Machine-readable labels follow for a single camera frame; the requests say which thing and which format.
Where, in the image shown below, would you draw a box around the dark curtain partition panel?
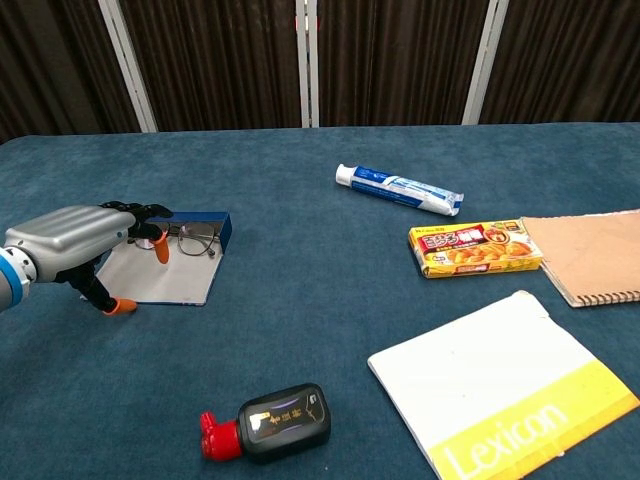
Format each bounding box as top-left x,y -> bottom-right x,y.
107,0 -> 309,134
307,0 -> 501,129
474,0 -> 640,126
0,0 -> 146,144

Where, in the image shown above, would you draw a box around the brown spiral notebook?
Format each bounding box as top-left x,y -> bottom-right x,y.
519,209 -> 640,309

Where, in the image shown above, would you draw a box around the white blue toothpaste tube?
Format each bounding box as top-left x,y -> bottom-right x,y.
334,163 -> 465,218

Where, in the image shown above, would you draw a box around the black ink bottle red cap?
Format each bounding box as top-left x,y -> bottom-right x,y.
199,382 -> 333,465

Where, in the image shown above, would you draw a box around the white yellow Lexicon book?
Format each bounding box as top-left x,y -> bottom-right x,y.
367,289 -> 640,480

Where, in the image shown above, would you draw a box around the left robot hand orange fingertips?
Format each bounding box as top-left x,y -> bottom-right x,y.
3,200 -> 175,316

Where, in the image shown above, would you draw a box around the blue felt table cloth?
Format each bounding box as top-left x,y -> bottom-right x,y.
0,121 -> 640,480

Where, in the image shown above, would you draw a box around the blue box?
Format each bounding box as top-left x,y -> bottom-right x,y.
79,211 -> 233,307

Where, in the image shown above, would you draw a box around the wire-frame eyeglasses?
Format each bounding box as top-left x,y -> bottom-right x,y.
127,221 -> 223,260

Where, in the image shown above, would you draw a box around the yellow curry roux box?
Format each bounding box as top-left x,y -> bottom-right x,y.
407,218 -> 545,280

